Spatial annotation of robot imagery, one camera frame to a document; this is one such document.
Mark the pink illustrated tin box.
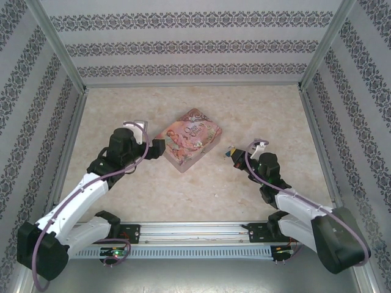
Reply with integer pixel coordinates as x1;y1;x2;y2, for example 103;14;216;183
155;108;224;175

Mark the right controller board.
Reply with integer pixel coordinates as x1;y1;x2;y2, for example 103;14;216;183
273;245;296;255

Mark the left controller board green light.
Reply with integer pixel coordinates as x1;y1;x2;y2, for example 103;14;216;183
99;247;126;258

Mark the grey metal sheet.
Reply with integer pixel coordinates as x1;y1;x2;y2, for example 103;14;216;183
18;244;369;293

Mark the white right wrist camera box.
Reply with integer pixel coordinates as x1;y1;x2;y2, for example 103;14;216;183
252;139;270;159

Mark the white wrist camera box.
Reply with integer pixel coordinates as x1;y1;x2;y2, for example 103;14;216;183
122;120;149;145
252;139;270;159

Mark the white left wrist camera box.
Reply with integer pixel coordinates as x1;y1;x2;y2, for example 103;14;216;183
122;120;149;145

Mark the aluminium frame beam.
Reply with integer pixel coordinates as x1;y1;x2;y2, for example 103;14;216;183
85;82;302;90
298;85;348;214
42;88;89;223

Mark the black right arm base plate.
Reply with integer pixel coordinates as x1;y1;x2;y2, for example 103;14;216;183
245;222;290;244

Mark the aluminium mounting rail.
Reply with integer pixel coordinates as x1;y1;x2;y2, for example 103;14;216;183
73;222;306;245

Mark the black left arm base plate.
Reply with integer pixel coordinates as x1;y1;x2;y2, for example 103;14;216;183
115;223;142;245

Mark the grey slotted cable duct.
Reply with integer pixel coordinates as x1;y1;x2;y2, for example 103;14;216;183
68;245;273;261

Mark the aluminium frame post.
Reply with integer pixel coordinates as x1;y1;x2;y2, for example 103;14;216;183
26;0;89;91
299;0;357;90

